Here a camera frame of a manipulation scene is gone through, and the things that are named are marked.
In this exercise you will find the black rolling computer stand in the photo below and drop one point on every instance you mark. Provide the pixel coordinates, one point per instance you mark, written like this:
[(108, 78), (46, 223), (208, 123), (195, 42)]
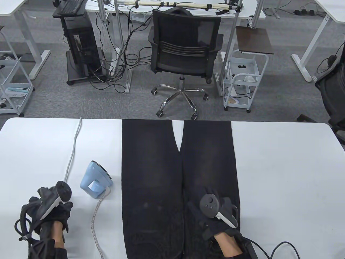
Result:
[(83, 77)]

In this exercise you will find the light blue electric iron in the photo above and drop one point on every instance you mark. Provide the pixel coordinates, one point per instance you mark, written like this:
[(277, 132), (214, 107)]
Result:
[(94, 172)]

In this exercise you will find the person's right hand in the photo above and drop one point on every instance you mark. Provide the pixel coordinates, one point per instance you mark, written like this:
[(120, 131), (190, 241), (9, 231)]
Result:
[(196, 215)]

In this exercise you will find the black lattice wrist module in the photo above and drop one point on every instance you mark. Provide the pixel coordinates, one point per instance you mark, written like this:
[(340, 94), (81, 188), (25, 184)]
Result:
[(45, 249)]

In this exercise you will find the black wrist box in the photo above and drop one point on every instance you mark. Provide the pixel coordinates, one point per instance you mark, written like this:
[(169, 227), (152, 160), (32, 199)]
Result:
[(248, 248)]

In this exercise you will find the white table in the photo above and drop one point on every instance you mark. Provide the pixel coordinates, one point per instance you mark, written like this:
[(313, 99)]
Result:
[(283, 175)]

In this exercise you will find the black high-back mesh chair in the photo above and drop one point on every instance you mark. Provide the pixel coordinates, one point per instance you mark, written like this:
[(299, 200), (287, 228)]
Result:
[(331, 91)]

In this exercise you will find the black keyboard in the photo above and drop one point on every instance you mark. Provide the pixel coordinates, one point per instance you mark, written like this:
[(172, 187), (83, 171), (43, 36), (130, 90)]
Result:
[(71, 6)]

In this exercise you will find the black trousers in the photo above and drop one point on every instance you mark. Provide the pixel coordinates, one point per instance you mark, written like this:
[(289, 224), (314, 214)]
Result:
[(151, 162)]

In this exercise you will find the black mesh office chair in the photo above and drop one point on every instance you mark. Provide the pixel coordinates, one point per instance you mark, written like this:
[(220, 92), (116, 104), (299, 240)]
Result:
[(183, 62)]

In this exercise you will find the dark brown side table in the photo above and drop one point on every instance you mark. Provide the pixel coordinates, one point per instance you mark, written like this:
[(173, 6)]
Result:
[(253, 40)]

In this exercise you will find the long white desk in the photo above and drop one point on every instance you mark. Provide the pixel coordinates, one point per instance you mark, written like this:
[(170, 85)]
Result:
[(248, 10)]

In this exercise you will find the person's right forearm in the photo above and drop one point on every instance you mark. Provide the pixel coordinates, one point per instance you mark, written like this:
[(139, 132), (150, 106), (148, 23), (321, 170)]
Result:
[(227, 245)]

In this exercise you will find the white desk with angled leg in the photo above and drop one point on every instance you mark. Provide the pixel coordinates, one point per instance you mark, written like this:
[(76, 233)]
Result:
[(10, 6)]

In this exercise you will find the black floor power strip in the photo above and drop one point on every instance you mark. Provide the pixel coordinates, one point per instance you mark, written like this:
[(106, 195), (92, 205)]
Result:
[(303, 12)]

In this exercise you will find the aluminium frame post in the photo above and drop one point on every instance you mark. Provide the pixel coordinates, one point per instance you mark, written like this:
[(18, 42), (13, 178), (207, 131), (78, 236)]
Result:
[(122, 45), (229, 48)]

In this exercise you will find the person's left hand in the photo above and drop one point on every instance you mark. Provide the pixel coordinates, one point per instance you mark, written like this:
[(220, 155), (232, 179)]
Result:
[(60, 213)]

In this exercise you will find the black computer tower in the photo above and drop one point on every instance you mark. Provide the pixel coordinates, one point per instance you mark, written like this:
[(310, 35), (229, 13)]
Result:
[(80, 43)]

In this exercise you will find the white desk with foot bar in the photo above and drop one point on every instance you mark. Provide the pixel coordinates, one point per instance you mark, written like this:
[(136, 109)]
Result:
[(331, 10)]

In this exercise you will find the white rolling cart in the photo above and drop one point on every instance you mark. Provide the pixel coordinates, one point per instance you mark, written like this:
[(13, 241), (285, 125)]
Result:
[(244, 67)]

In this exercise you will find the grey white handheld controller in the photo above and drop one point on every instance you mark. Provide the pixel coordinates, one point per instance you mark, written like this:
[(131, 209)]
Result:
[(210, 205), (63, 191)]

